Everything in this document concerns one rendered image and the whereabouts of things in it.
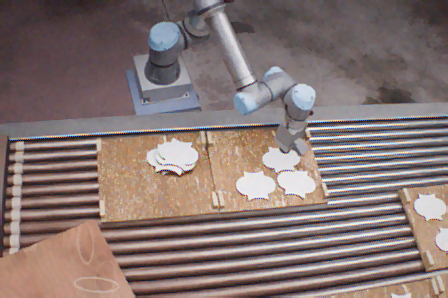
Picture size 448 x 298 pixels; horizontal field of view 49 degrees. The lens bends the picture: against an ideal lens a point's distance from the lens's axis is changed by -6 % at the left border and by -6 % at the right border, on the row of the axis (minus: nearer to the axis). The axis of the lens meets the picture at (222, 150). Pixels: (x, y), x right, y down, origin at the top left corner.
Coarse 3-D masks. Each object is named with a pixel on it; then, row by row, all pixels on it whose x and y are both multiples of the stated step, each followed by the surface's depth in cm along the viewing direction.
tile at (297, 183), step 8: (280, 176) 192; (288, 176) 193; (296, 176) 193; (304, 176) 194; (280, 184) 190; (288, 184) 191; (296, 184) 191; (304, 184) 191; (312, 184) 192; (288, 192) 189; (296, 192) 189; (304, 192) 189; (312, 192) 191
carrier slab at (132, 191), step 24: (120, 144) 193; (144, 144) 195; (192, 144) 197; (120, 168) 187; (144, 168) 188; (120, 192) 181; (144, 192) 183; (168, 192) 184; (192, 192) 185; (120, 216) 176; (144, 216) 177; (168, 216) 178; (192, 216) 181
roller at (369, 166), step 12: (432, 156) 212; (444, 156) 212; (324, 168) 200; (336, 168) 201; (348, 168) 202; (360, 168) 203; (372, 168) 204; (384, 168) 205; (396, 168) 207; (12, 192) 178; (24, 192) 178; (36, 192) 179; (48, 192) 180; (60, 192) 181; (72, 192) 182; (84, 192) 183; (96, 192) 185
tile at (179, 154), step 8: (168, 144) 189; (176, 144) 190; (184, 144) 190; (160, 152) 187; (168, 152) 187; (176, 152) 188; (184, 152) 188; (192, 152) 189; (168, 160) 185; (176, 160) 186; (184, 160) 186; (192, 160) 187
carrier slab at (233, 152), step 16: (224, 144) 199; (240, 144) 200; (256, 144) 201; (272, 144) 202; (224, 160) 195; (240, 160) 196; (256, 160) 197; (304, 160) 199; (224, 176) 191; (240, 176) 191; (272, 176) 193; (320, 176) 196; (224, 192) 187; (320, 192) 191; (224, 208) 183; (240, 208) 183; (256, 208) 184; (272, 208) 186
